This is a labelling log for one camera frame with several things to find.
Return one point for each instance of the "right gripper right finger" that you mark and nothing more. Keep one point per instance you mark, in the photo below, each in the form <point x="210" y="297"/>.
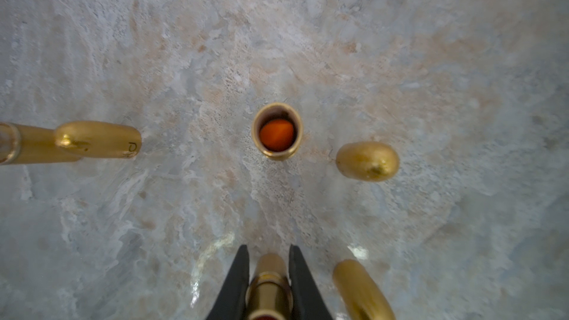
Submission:
<point x="308" y="303"/>

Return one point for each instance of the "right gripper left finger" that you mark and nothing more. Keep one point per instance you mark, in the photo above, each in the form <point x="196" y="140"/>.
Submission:
<point x="230" y="302"/>

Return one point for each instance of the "gold lipstick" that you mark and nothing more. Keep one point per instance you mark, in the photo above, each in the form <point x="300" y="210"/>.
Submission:
<point x="21" y="144"/>
<point x="269" y="295"/>
<point x="277" y="131"/>

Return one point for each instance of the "gold lipstick cap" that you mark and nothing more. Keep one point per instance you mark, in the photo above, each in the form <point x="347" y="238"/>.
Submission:
<point x="97" y="139"/>
<point x="362" y="297"/>
<point x="368" y="161"/>

